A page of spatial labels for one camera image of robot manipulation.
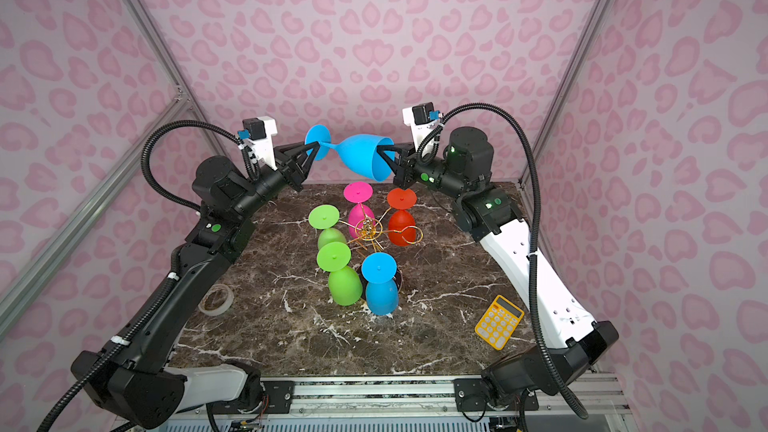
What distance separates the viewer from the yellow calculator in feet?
2.74

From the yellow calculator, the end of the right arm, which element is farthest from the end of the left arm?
the yellow calculator

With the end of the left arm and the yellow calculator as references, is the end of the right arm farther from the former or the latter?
the yellow calculator
